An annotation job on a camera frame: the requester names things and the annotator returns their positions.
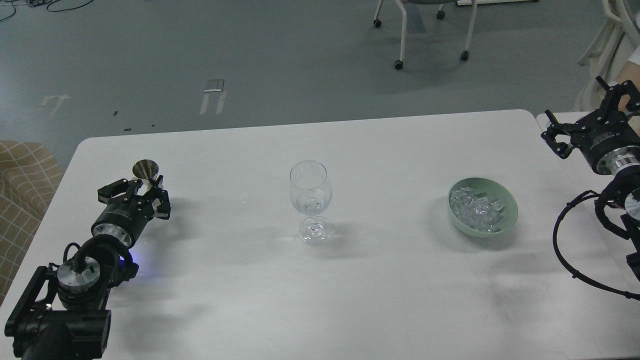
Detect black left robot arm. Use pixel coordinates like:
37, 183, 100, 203
4, 174, 171, 360

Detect white chair at right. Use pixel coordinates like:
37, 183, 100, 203
573, 0, 640, 112

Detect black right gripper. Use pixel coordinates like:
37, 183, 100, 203
540, 76, 640, 176

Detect white rolling chair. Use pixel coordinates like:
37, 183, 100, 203
393, 0, 480, 70

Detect black floor cables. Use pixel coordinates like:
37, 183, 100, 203
0, 0, 93, 22

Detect silver floor plate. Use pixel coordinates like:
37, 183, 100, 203
203, 79, 226, 94

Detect pile of clear ice cubes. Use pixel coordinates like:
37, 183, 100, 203
448, 186, 506, 233

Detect beige checkered seat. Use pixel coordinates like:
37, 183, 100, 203
0, 140, 64, 301

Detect steel cocktail jigger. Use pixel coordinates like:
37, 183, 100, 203
132, 159, 159, 191

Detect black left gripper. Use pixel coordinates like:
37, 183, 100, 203
91, 174, 171, 249

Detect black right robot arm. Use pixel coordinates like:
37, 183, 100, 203
541, 76, 640, 301

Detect green bowl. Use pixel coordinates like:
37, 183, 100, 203
446, 177, 519, 239

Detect clear wine glass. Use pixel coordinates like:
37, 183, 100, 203
288, 160, 334, 246

